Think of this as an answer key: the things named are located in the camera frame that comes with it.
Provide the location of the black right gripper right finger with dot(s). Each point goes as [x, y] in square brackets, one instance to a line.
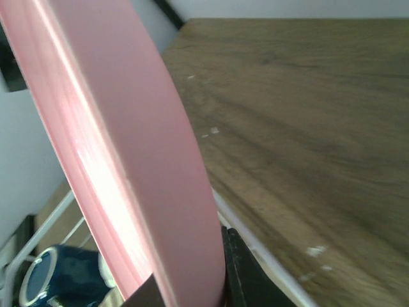
[247, 285]

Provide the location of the white wire dish rack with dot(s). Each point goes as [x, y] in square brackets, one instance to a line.
[182, 247]

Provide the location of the dark blue ceramic mug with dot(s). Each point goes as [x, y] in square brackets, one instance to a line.
[67, 274]

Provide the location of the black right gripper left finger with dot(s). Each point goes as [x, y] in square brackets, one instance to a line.
[147, 295]

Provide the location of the pink plate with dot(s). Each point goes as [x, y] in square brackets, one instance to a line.
[138, 148]

